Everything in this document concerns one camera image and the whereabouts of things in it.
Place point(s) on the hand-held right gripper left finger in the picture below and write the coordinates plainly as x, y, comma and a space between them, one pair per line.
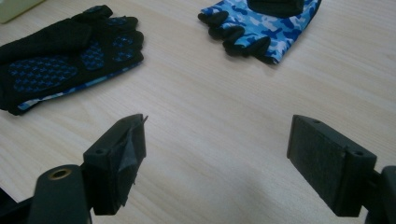
109, 168

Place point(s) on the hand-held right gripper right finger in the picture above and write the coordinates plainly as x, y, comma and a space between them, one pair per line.
323, 161

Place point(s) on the pale green box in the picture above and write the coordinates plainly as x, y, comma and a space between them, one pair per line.
15, 7

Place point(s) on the black fingerless glove blue grips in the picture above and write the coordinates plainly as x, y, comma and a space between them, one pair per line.
62, 62

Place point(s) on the blue camouflage fingerless glove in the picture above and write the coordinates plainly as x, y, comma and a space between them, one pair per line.
264, 28

